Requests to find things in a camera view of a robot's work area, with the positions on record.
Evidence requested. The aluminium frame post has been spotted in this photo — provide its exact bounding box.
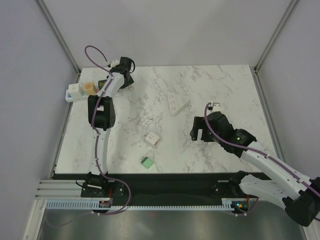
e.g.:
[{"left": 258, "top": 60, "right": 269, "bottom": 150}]
[
  {"left": 252, "top": 0, "right": 300, "bottom": 73},
  {"left": 35, "top": 0, "right": 81, "bottom": 77}
]

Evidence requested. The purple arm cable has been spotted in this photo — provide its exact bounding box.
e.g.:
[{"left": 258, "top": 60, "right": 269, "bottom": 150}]
[
  {"left": 204, "top": 101, "right": 320, "bottom": 217},
  {"left": 84, "top": 45, "right": 133, "bottom": 227}
]

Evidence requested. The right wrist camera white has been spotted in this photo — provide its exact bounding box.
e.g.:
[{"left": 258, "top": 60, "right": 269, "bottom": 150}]
[{"left": 208, "top": 102, "right": 224, "bottom": 112}]

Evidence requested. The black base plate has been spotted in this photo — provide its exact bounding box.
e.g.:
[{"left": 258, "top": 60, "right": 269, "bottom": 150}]
[{"left": 81, "top": 173, "right": 247, "bottom": 205}]

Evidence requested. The aluminium rail profile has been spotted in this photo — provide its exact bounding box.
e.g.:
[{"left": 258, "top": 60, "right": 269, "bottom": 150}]
[{"left": 35, "top": 180, "right": 82, "bottom": 200}]

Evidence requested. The white slotted cable duct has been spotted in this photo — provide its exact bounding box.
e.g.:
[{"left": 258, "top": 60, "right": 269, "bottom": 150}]
[{"left": 45, "top": 198, "right": 249, "bottom": 211}]

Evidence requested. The small white power socket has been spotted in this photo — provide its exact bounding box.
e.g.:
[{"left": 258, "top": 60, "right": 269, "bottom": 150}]
[{"left": 167, "top": 92, "right": 190, "bottom": 117}]

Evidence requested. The green plug adapter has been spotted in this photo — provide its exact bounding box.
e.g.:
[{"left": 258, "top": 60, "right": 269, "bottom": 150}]
[{"left": 140, "top": 156, "right": 154, "bottom": 169}]

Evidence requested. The long white power strip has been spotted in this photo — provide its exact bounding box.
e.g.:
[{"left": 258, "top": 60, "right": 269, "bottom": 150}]
[{"left": 65, "top": 84, "right": 89, "bottom": 103}]

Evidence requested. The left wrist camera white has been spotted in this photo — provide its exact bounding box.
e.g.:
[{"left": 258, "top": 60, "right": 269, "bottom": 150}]
[{"left": 107, "top": 59, "right": 120, "bottom": 69}]

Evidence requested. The right aluminium frame post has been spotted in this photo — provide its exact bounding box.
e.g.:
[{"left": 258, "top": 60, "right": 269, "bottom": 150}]
[{"left": 252, "top": 0, "right": 300, "bottom": 73}]

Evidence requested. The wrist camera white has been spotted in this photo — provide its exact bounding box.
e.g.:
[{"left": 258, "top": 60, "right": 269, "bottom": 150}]
[
  {"left": 107, "top": 59, "right": 120, "bottom": 69},
  {"left": 208, "top": 102, "right": 224, "bottom": 112}
]

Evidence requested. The dark green cube plug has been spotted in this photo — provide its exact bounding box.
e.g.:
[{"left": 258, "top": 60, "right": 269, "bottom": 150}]
[{"left": 97, "top": 79, "right": 107, "bottom": 90}]

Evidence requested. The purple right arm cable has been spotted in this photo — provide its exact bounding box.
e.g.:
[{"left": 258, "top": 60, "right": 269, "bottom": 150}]
[{"left": 204, "top": 101, "right": 320, "bottom": 217}]

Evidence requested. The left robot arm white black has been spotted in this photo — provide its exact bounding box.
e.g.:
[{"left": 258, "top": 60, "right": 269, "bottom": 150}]
[{"left": 87, "top": 57, "right": 135, "bottom": 175}]

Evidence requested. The white cube plug orange logo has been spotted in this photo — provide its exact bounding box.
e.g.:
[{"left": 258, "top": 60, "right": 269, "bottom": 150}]
[{"left": 144, "top": 132, "right": 161, "bottom": 147}]

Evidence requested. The left aluminium frame post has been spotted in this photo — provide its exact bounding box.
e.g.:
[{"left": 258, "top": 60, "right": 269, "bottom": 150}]
[{"left": 35, "top": 0, "right": 81, "bottom": 77}]

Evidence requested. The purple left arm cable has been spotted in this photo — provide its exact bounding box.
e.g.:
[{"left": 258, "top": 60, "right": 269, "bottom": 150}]
[{"left": 84, "top": 45, "right": 133, "bottom": 227}]

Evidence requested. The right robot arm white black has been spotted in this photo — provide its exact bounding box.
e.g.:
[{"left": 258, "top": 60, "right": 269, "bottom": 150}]
[{"left": 190, "top": 111, "right": 320, "bottom": 227}]

